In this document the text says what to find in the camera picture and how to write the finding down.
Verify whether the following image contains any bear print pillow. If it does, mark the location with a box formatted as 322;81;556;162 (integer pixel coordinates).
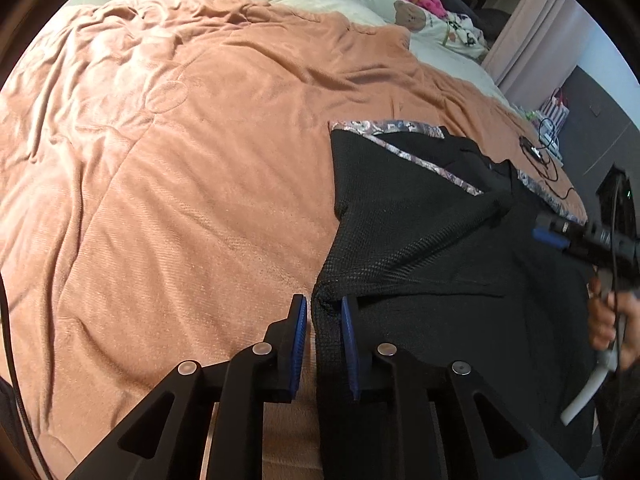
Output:
385;0;491;66

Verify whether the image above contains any person's right hand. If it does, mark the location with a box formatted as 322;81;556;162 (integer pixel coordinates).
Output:
585;277;640;367

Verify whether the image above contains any thick black cable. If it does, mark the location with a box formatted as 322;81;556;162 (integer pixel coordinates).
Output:
0;272;51;480

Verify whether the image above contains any pink curtain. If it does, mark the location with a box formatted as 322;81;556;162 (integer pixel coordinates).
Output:
482;0;581;106

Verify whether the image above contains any orange blanket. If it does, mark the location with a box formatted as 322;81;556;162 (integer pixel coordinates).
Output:
0;0;591;480

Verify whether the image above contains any dark grey cloth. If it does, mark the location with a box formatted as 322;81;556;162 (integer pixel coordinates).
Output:
437;0;511;38

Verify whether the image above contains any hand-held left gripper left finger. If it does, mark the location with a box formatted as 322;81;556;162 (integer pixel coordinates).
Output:
65;294;307;480

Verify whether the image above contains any black knit cardigan paisley trim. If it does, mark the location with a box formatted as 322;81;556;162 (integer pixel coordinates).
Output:
311;119;601;480

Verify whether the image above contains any white drawer cabinet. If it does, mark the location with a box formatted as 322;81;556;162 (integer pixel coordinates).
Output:
537;122;563;153

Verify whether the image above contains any white patterned cloth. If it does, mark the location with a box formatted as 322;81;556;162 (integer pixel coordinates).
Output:
444;11;489;59

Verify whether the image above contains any striped gift bag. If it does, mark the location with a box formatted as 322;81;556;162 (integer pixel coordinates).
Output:
542;87;571;136

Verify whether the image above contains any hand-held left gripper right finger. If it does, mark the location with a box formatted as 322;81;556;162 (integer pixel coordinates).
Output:
341;295;581;480

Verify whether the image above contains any thin black cable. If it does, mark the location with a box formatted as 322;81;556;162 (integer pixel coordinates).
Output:
517;119;577;202

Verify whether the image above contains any small black device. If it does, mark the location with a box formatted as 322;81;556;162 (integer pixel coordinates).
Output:
519;136;549;162

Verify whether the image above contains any black bag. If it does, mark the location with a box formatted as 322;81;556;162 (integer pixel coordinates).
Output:
0;377;36;480

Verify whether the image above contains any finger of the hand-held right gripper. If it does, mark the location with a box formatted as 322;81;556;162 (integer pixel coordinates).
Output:
532;210;591;253

